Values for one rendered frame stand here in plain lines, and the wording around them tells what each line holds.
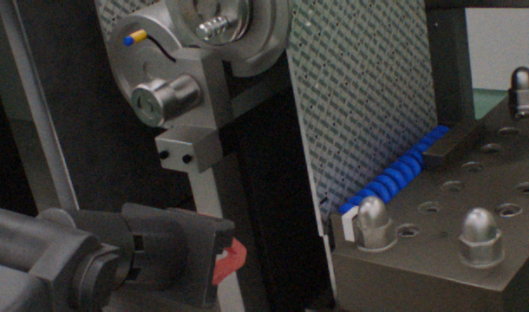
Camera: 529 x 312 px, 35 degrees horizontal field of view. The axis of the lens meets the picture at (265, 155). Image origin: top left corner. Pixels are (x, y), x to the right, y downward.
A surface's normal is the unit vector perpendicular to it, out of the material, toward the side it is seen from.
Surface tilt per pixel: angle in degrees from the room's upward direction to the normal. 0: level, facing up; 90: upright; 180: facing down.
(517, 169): 0
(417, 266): 0
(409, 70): 90
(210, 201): 90
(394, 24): 90
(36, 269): 19
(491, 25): 90
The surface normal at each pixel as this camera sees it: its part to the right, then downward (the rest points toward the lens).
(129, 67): -0.61, 0.42
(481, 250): -0.14, 0.42
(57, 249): 0.12, -0.84
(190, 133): -0.19, -0.90
